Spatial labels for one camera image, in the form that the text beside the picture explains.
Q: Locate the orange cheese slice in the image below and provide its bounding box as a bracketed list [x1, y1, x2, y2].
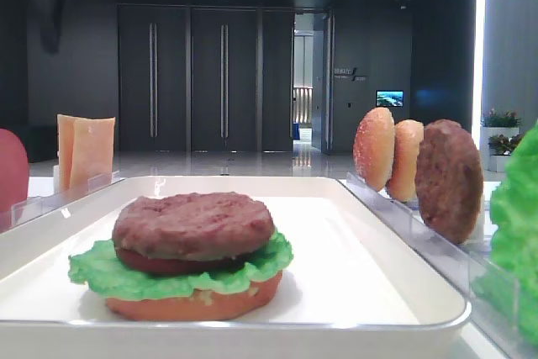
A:
[57, 114, 85, 192]
[70, 118, 115, 187]

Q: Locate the red tomato slice on rack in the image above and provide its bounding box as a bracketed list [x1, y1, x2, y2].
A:
[0, 129, 29, 213]

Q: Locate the brown meat patty on burger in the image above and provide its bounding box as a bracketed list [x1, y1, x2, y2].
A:
[112, 192, 276, 261]

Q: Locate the green lettuce leaf on burger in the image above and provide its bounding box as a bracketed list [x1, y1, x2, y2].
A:
[68, 232, 293, 301]

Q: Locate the tomato slice in burger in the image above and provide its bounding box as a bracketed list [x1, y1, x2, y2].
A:
[114, 248, 253, 277]

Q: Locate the brown meat patty on rack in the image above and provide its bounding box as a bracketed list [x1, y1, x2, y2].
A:
[414, 119, 483, 245]

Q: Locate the green lettuce on right rack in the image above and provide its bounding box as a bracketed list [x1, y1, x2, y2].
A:
[471, 127, 537, 346]

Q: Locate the black double door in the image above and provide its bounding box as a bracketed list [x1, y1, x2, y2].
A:
[118, 5, 294, 152]

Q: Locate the bottom bun in tray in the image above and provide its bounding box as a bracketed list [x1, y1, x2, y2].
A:
[105, 272, 282, 321]

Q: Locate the sesame bun top on rack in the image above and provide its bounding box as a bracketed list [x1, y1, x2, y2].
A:
[353, 107, 395, 191]

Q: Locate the white rectangular tray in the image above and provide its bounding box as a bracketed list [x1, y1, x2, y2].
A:
[1, 177, 472, 358]

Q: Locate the flower planter box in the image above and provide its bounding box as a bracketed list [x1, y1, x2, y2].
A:
[480, 108, 522, 172]

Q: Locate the clear acrylic right rack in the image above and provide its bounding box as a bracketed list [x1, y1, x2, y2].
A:
[344, 172, 537, 358]

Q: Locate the clear acrylic left rack rail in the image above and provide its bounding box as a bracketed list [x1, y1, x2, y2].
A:
[1, 172, 121, 233]

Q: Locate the small wall screen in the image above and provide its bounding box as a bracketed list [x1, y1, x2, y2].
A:
[376, 90, 404, 108]

